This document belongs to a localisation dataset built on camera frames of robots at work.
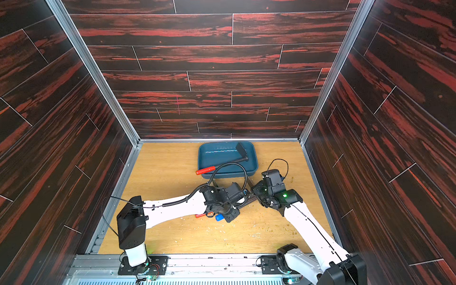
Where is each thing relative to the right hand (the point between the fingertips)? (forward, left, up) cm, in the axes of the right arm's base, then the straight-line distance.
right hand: (255, 188), depth 82 cm
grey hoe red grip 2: (-21, +20, +18) cm, 34 cm away
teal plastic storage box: (+33, +24, -13) cm, 43 cm away
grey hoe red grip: (+31, +5, -10) cm, 33 cm away
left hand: (-10, +9, -5) cm, 14 cm away
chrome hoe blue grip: (-15, +16, +1) cm, 22 cm away
